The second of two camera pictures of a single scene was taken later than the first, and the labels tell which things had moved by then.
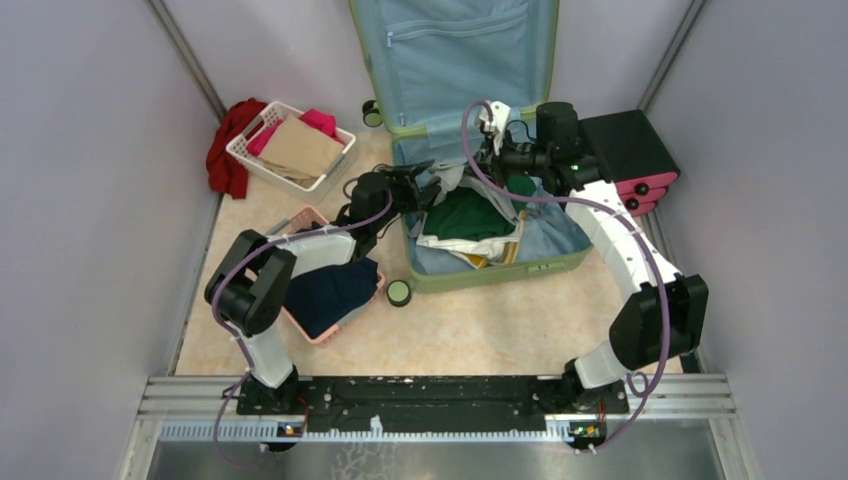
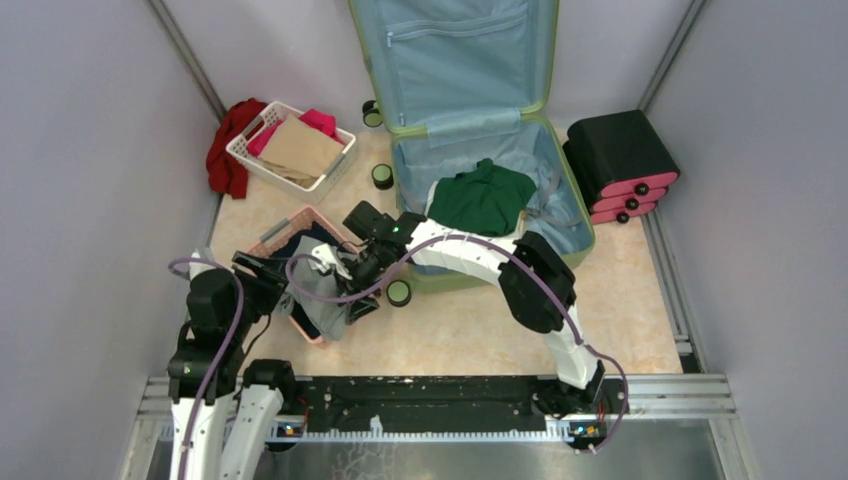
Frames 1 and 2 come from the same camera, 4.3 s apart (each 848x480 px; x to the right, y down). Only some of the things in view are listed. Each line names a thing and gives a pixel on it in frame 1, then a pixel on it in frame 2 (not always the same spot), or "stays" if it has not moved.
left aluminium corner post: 187,58 stays
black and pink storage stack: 633,156 stays
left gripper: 411,187 → 263,279
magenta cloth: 320,121 stays
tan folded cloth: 300,153 stays
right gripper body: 502,158 → 361,285
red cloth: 226,172 stays
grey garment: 450,176 → 331,315
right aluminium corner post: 691,17 stays
